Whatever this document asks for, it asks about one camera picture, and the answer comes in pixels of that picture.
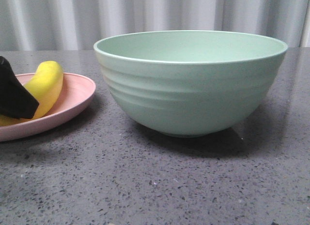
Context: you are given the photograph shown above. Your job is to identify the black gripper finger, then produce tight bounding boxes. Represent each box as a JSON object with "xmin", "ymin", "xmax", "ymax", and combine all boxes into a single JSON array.
[{"xmin": 0, "ymin": 56, "xmax": 39, "ymax": 119}]

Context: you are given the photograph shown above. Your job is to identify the yellow banana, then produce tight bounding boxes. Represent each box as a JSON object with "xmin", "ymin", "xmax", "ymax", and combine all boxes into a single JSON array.
[{"xmin": 0, "ymin": 61, "xmax": 63, "ymax": 126}]

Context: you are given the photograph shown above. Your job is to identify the pink plate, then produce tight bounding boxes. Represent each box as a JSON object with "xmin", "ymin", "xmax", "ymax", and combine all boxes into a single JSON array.
[{"xmin": 0, "ymin": 73, "xmax": 96, "ymax": 142}]

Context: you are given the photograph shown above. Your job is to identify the green ribbed bowl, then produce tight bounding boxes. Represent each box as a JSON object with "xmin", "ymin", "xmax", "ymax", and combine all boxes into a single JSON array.
[{"xmin": 93, "ymin": 30, "xmax": 288, "ymax": 137}]

